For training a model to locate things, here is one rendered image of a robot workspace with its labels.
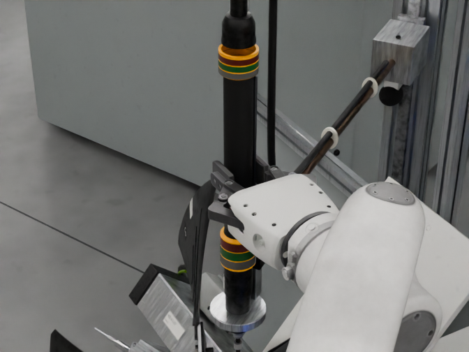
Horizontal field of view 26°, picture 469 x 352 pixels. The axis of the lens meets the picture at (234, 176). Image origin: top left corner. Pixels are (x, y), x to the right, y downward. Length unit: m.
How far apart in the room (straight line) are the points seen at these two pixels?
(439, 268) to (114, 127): 2.78
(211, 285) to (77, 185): 2.45
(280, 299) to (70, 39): 1.75
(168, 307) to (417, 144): 0.54
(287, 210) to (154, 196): 3.04
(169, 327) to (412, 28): 0.65
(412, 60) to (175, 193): 2.52
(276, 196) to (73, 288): 2.61
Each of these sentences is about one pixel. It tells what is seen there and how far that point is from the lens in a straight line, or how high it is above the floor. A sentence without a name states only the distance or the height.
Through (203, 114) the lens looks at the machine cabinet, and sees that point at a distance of 3.85.
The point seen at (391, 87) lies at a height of 1.49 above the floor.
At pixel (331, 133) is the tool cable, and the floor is 1.55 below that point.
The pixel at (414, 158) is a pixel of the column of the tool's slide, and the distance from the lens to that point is 1.89.
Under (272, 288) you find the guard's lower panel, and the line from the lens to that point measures 2.89.
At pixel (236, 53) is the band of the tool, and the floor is 1.79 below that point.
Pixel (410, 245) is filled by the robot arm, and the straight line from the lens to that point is 0.88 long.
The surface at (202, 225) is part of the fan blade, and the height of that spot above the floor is 1.37.
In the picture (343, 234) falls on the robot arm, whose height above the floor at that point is 1.77.
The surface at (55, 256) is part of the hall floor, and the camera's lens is 3.81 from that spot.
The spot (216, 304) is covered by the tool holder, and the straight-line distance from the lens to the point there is 1.28.
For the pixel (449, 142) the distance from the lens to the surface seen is 2.00.
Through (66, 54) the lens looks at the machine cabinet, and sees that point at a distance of 4.26.
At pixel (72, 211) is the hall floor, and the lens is 4.03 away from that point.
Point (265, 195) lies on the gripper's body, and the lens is 1.08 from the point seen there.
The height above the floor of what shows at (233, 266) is 1.54.
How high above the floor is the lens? 2.28
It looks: 33 degrees down
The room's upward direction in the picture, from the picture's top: straight up
